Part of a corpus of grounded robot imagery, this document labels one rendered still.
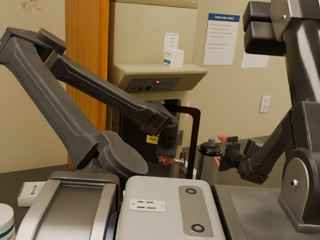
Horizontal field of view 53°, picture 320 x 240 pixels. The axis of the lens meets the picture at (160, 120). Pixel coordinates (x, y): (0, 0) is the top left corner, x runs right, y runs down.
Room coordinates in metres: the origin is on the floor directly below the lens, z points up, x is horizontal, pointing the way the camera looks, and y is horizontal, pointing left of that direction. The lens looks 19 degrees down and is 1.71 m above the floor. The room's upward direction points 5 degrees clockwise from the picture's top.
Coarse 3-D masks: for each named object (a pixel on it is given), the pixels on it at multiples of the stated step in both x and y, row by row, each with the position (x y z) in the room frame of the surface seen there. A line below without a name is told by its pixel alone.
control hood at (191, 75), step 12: (120, 72) 1.03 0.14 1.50; (132, 72) 1.01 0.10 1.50; (144, 72) 1.03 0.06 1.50; (156, 72) 1.05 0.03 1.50; (168, 72) 1.07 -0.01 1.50; (180, 72) 1.10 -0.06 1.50; (192, 72) 1.12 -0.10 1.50; (204, 72) 1.14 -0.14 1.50; (120, 84) 1.04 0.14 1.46; (180, 84) 1.16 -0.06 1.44; (192, 84) 1.19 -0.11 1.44
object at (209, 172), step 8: (200, 144) 1.27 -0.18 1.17; (208, 152) 1.19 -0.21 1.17; (200, 160) 1.21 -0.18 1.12; (208, 160) 1.19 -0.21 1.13; (200, 168) 1.21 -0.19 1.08; (208, 168) 1.19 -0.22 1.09; (216, 168) 1.20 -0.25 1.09; (200, 176) 1.20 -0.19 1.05; (208, 176) 1.19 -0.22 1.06; (216, 176) 1.21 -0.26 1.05
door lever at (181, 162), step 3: (180, 156) 1.06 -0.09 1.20; (183, 156) 1.05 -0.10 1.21; (159, 159) 1.02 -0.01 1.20; (165, 159) 1.02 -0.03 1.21; (174, 159) 1.02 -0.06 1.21; (177, 159) 1.02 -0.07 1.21; (180, 159) 1.03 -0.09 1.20; (183, 159) 1.03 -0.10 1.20; (171, 162) 1.01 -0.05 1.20; (174, 162) 1.01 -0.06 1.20; (177, 162) 1.01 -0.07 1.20; (180, 162) 1.01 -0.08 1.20; (183, 162) 1.01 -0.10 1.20
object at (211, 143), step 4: (208, 140) 1.24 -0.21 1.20; (212, 140) 1.22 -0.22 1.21; (204, 144) 1.24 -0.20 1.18; (208, 144) 1.23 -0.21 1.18; (212, 144) 1.22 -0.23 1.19; (216, 144) 1.25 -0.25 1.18; (200, 148) 1.22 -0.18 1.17; (204, 148) 1.21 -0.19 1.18; (208, 148) 1.20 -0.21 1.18; (212, 148) 1.21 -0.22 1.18; (216, 148) 1.21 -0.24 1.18; (220, 148) 1.23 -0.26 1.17; (212, 152) 1.19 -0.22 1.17; (216, 152) 1.20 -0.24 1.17
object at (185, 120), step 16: (176, 112) 1.06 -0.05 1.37; (192, 112) 1.06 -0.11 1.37; (128, 128) 1.08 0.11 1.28; (192, 128) 1.06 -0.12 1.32; (128, 144) 1.08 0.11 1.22; (144, 144) 1.07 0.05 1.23; (192, 144) 1.05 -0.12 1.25; (192, 160) 1.05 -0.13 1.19; (160, 176) 1.07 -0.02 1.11; (176, 176) 1.06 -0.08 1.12; (192, 176) 1.05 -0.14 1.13
